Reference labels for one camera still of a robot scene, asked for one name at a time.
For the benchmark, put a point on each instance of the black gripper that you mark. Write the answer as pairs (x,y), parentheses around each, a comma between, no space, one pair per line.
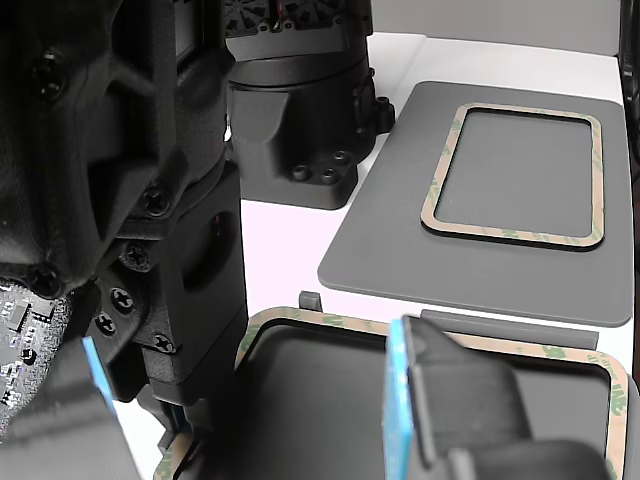
(200,310)

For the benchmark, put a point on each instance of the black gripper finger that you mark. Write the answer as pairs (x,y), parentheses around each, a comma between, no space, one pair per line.
(465,415)
(75,440)

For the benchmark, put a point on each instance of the tan rectangular adhesive frame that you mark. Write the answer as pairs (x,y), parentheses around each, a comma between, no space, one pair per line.
(597,175)
(350,324)

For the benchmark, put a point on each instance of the black six-joint robot arm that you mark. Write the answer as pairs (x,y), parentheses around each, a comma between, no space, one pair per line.
(300,100)

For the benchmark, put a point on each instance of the grey plastic holder tray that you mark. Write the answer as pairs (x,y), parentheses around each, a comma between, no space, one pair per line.
(310,400)

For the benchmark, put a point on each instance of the dark grey textured mat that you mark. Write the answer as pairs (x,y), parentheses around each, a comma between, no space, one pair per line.
(380,240)

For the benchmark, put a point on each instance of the black side panel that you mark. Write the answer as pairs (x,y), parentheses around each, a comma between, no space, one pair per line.
(630,75)

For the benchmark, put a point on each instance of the black camera with circuit board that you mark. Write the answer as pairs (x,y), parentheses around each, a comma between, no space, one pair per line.
(20,320)

